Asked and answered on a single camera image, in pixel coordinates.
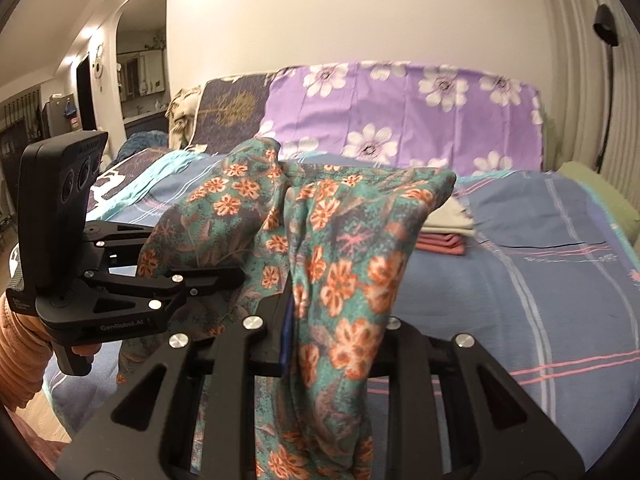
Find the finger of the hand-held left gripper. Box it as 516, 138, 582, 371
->
82, 219, 157, 262
84, 266, 247, 312

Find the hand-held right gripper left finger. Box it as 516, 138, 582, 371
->
54, 287, 296, 480

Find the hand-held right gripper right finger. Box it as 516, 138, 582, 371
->
367, 316, 587, 480

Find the teal floral garment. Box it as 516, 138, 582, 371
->
116, 137, 457, 480

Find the person's left forearm orange sleeve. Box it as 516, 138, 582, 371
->
0, 292, 76, 467

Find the person's left hand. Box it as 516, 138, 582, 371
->
69, 342, 103, 361

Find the turquoise cloth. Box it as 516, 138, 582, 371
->
97, 150, 210, 202

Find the grey refrigerator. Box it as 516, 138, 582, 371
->
41, 94, 82, 142

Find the teal blue blanket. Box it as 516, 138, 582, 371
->
116, 130, 170, 160

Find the folded pink cloth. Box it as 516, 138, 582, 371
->
415, 232, 468, 259

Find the crumpled beige cloth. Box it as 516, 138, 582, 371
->
165, 85, 204, 149

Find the folded beige cloth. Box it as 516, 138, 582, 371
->
424, 195, 477, 237

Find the dark blue patterned cover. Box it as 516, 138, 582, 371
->
187, 73, 282, 154

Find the green cushion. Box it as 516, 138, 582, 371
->
555, 160, 640, 247

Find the purple floral pillow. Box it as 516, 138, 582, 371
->
255, 61, 547, 178

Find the black floor lamp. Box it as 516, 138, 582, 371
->
591, 3, 622, 175

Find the white wall fan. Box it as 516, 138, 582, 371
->
91, 45, 108, 93

